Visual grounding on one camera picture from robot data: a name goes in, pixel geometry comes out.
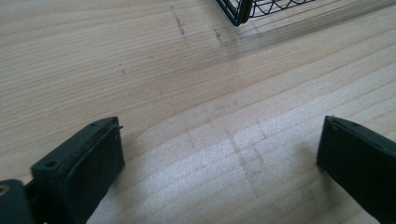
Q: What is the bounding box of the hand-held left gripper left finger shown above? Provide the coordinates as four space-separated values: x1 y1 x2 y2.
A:
30 116 126 224

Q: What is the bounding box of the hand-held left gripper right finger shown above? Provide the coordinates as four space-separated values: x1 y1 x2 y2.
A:
316 115 396 224

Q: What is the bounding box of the black wire basket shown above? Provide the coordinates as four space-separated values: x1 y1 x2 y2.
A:
215 0 316 27

